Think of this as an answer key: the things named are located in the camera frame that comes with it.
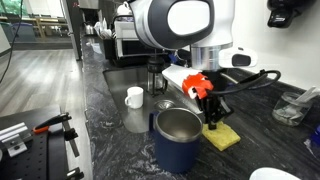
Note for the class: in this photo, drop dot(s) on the aluminium bracket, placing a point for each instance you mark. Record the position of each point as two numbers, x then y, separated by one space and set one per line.
13 138

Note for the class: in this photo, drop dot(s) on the blue dish soap bottle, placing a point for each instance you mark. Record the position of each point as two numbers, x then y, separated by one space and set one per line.
316 135

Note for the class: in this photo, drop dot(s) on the wrist camera with orange mount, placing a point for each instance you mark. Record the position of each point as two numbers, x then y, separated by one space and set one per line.
196 85

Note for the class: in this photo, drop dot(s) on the black wall soap dispenser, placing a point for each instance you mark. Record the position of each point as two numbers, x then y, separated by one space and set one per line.
286 13

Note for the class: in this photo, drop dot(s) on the white rectangular plates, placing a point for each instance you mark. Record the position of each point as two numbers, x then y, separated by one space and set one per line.
121 33

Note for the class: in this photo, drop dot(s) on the plain white mug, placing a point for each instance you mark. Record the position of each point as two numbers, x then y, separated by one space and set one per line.
135 98

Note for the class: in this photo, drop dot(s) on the glass French press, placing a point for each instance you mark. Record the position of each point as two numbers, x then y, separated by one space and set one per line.
156 76

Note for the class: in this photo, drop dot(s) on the steel kettle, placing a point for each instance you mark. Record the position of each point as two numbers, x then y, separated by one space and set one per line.
89 29

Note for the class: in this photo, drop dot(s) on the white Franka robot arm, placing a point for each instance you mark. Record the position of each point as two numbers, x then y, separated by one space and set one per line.
180 23

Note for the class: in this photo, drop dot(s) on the stainless steel sink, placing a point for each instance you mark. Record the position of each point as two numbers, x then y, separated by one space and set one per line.
123 80

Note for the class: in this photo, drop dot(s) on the black breadboard table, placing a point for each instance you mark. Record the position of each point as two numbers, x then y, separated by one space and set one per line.
33 160

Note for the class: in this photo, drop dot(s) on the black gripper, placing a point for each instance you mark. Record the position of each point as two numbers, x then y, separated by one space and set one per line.
220 83

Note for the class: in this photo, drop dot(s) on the white ceramic bowl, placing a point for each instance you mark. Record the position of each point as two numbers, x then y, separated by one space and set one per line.
273 175

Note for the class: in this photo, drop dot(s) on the black toggle clamp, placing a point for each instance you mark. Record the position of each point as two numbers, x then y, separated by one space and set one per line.
70 135

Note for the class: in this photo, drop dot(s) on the clear plastic utensil cup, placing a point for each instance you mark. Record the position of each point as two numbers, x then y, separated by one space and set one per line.
290 111

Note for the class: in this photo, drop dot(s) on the navy blue steel mug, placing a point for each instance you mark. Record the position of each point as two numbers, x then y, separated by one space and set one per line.
176 150

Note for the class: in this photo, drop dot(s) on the yellow kitchen sponge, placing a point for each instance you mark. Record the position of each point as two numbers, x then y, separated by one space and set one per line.
225 138

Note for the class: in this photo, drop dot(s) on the black dish rack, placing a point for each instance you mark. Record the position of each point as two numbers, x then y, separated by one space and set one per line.
110 50

